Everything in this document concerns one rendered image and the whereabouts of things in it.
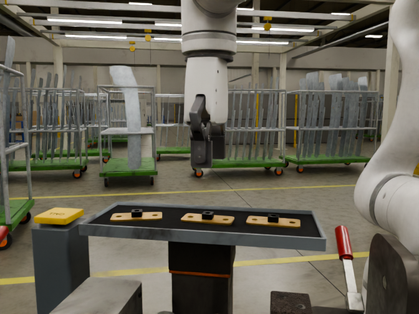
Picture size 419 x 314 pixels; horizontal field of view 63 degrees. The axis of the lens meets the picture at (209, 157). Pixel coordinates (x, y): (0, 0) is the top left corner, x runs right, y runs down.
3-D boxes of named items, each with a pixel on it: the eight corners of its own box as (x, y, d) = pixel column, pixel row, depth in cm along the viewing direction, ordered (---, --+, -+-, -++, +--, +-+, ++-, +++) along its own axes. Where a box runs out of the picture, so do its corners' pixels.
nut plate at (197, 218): (179, 221, 56) (179, 214, 56) (187, 214, 60) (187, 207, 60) (230, 225, 54) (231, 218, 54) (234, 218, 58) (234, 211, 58)
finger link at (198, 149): (191, 121, 51) (192, 166, 52) (184, 123, 48) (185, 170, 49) (212, 122, 50) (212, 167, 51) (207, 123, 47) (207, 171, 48)
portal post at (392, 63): (382, 182, 654) (394, 0, 610) (370, 178, 689) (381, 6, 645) (399, 181, 660) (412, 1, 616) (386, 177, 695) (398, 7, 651)
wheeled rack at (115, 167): (158, 186, 617) (156, 85, 594) (100, 188, 599) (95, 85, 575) (154, 169, 802) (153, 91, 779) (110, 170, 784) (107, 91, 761)
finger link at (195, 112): (204, 90, 53) (204, 126, 54) (188, 90, 46) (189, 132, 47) (211, 90, 53) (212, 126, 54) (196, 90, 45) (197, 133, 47)
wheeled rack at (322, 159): (297, 174, 735) (300, 90, 712) (278, 166, 832) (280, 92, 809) (375, 171, 773) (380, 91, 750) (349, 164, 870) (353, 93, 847)
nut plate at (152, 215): (109, 222, 56) (109, 214, 56) (113, 215, 60) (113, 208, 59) (161, 220, 57) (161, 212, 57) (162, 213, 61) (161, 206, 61)
